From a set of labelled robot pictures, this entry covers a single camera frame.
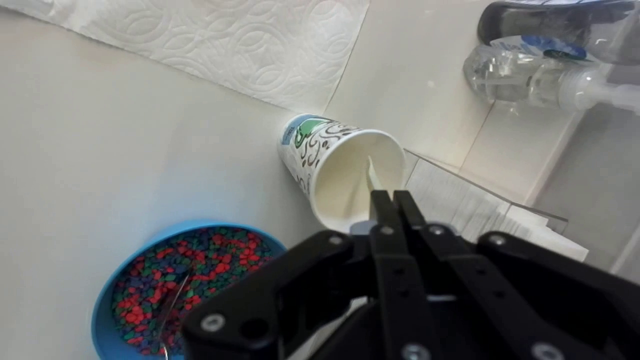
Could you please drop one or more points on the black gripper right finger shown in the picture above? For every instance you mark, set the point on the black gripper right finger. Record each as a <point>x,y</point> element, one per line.
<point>521,301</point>

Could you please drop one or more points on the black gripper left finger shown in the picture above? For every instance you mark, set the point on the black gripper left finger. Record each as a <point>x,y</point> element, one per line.
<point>393,292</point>

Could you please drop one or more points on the printed white paper cup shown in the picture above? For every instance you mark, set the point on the printed white paper cup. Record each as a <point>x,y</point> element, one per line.
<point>307,151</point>

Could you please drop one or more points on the metal spoon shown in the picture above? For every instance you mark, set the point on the metal spoon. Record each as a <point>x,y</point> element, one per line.
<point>174,312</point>

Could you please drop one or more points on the clear plastic bottle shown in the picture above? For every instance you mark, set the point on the clear plastic bottle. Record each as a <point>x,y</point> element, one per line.
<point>512,81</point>

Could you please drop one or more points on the blue bowl with beads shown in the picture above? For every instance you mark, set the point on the blue bowl with beads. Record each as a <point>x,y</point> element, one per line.
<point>147,292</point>

